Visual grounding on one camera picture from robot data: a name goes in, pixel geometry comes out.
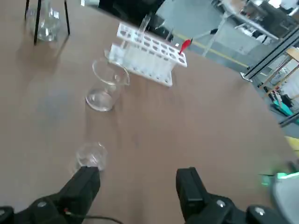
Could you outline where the black tripod stand with mesh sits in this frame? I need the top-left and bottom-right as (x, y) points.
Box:
(24, 0), (71, 46)

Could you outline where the large glass beaker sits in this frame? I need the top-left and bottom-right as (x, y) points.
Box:
(85, 58), (130, 112)

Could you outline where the red dropper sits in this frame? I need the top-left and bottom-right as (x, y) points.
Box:
(178, 38), (193, 55)

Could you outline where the black office chair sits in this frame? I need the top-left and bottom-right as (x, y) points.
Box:
(98, 0), (167, 31)

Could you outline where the white test tube rack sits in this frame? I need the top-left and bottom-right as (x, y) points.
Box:
(108, 22), (188, 88)

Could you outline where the small glass beaker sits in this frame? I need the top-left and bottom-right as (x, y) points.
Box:
(75, 142), (108, 172)

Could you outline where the clear glass flask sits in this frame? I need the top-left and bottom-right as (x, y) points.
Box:
(26, 0), (62, 42)

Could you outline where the aluminium frame post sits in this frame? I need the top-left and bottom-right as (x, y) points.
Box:
(240, 29), (299, 83)

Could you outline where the thin black finger wire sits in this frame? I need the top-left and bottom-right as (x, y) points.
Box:
(64, 208), (127, 224)

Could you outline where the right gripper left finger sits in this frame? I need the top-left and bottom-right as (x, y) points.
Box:
(0, 166), (101, 224)

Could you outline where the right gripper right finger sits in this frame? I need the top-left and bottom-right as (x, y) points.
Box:
(175, 166), (288, 224)

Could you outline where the glass test tube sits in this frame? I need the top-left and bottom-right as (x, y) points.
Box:
(139, 14), (152, 34)

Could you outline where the white desk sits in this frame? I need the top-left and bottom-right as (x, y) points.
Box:
(201, 0), (281, 57)

